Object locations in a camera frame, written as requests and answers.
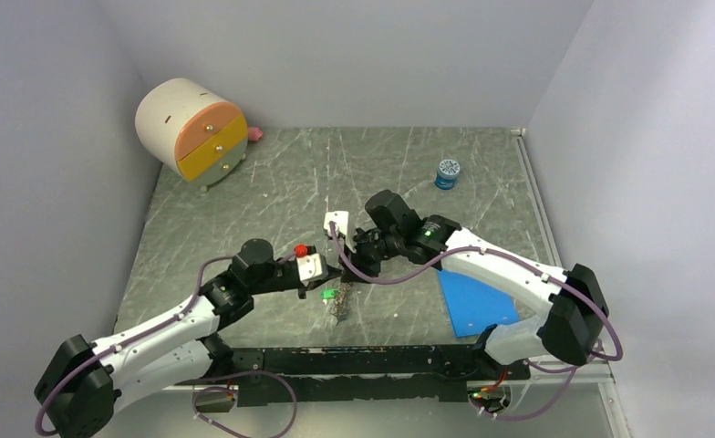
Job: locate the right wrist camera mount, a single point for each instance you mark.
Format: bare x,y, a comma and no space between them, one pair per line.
342,223

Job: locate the round mini drawer cabinet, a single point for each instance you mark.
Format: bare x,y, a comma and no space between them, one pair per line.
196,133

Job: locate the side aluminium rail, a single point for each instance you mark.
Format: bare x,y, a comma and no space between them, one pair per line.
517,138

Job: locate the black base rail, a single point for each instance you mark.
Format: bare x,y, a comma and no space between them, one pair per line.
444,372

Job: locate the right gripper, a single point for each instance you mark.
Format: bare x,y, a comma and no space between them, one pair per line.
358,259

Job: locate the blue small jar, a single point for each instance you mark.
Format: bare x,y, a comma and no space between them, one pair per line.
447,176

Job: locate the pink small object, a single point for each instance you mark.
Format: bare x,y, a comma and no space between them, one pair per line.
254,134

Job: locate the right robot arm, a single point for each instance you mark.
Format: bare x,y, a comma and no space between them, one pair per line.
570,311

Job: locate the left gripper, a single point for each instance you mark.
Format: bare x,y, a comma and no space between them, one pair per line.
332,273

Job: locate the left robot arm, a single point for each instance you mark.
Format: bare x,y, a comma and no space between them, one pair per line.
88,381

